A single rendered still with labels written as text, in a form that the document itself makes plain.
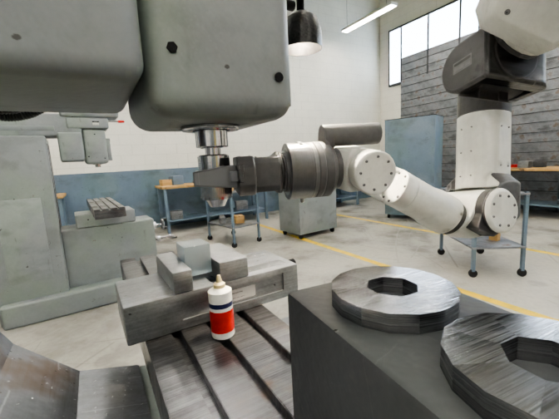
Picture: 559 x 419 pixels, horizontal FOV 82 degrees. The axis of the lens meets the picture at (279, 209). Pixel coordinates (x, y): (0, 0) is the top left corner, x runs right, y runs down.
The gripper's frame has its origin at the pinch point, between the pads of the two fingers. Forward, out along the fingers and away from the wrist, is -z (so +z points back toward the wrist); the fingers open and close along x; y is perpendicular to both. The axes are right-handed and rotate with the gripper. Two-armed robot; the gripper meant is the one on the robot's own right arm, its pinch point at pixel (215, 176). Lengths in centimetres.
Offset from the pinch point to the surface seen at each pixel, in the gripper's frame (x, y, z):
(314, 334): 28.7, 10.6, 6.0
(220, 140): 2.1, -5.1, 1.2
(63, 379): -3.2, 30.6, -26.6
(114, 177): -620, 14, -191
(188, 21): 11.0, -17.4, -1.3
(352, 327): 31.2, 9.0, 7.9
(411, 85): -748, -173, 530
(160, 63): 11.9, -12.8, -4.6
